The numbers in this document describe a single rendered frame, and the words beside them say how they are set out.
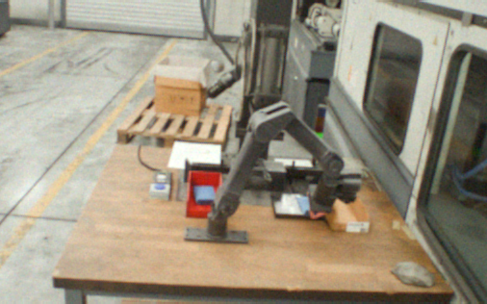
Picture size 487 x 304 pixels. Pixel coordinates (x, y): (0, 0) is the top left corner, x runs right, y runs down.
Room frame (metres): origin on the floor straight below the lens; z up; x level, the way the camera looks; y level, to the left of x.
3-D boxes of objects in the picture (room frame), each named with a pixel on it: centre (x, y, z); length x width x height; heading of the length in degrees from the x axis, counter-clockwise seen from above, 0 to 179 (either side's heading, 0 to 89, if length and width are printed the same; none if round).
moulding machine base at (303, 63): (7.55, -0.88, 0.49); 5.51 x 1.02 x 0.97; 2
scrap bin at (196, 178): (1.59, 0.13, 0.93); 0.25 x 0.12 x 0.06; 6
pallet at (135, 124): (4.93, 0.71, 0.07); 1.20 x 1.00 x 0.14; 179
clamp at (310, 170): (1.82, -0.23, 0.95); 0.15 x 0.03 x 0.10; 96
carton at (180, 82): (5.23, 0.75, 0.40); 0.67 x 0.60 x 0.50; 178
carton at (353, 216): (1.61, -0.36, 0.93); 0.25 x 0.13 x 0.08; 6
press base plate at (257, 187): (1.86, -0.07, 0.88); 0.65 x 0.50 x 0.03; 96
